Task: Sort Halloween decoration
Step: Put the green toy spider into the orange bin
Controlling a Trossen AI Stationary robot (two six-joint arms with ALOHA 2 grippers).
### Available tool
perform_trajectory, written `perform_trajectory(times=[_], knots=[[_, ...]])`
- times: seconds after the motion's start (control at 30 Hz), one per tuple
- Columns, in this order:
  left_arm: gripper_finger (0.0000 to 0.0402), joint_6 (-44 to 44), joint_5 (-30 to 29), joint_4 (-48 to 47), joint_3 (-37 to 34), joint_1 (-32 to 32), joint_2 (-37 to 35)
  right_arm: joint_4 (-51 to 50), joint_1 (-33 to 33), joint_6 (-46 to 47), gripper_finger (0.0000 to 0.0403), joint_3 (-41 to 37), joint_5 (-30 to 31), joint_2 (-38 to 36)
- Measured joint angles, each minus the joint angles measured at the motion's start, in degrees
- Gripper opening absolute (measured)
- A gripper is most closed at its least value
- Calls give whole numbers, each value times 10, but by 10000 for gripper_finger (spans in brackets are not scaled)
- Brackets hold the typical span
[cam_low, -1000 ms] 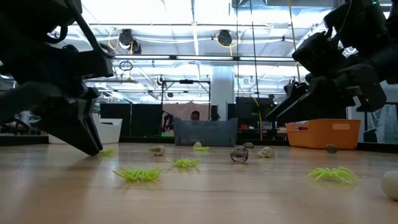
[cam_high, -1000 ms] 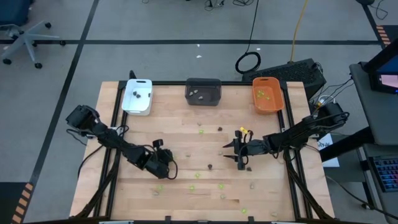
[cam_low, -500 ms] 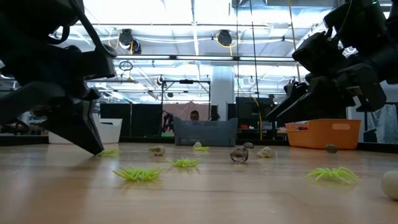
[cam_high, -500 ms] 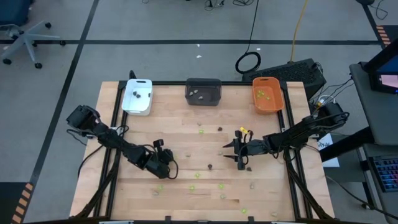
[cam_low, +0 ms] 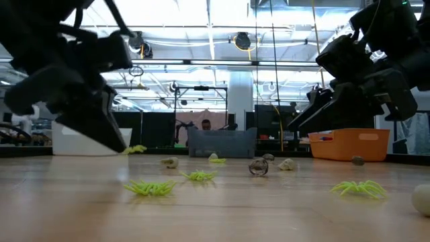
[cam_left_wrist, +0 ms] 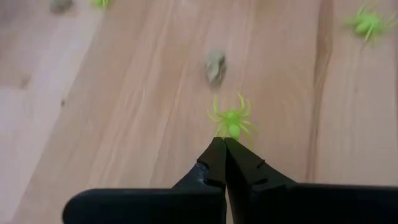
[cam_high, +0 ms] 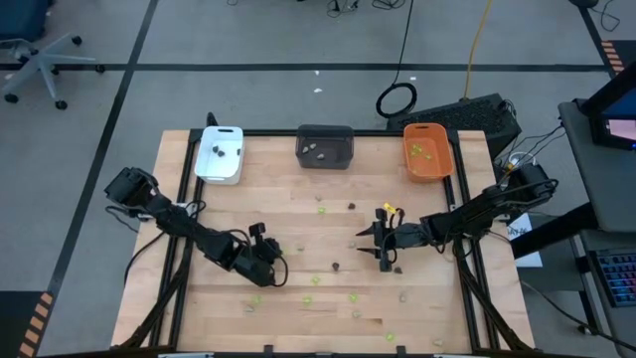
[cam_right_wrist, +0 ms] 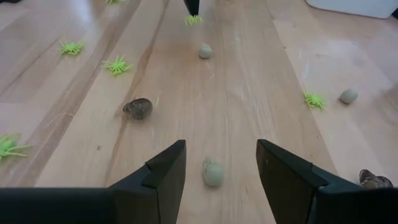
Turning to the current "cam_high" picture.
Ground yellow hanging cable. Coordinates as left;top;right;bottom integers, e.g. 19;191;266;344
464;0;493;99

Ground orange plastic bin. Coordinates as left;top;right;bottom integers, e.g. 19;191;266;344
402;122;455;184

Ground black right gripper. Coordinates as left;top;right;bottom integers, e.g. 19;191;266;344
355;208;429;272

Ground black computer monitor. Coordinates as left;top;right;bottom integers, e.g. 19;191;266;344
580;62;636;151

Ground grey side desk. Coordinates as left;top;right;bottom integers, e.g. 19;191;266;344
510;97;636;358

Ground orange black hazard tape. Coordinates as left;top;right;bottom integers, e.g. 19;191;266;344
599;40;626;76
18;291;55;358

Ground grey office chair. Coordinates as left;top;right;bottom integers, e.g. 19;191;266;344
0;0;106;111

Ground tangled black floor cables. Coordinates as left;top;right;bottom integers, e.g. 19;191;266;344
325;0;413;12

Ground white paper sheet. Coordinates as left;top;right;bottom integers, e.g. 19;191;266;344
516;251;544;269

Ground black floor cable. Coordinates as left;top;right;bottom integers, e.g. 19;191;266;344
519;277;636;352

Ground white plastic bin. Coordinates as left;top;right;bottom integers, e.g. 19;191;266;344
193;125;245;186

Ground grey plastic bin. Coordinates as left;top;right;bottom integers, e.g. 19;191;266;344
295;123;356;170

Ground black hanging cable with coil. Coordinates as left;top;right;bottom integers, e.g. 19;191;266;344
375;0;418;120

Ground power strip with yellow plugs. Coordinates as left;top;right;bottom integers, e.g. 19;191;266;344
498;150;536;180

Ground black arm base cable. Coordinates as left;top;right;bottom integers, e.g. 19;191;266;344
106;203;168;287

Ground black computer tower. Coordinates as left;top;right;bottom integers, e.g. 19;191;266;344
386;92;523;160

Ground backlit computer keyboard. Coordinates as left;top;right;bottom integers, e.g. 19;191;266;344
593;248;636;308

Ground white paper label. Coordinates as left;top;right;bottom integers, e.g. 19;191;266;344
506;218;534;243

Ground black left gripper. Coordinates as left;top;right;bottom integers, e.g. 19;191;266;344
233;223;285;288

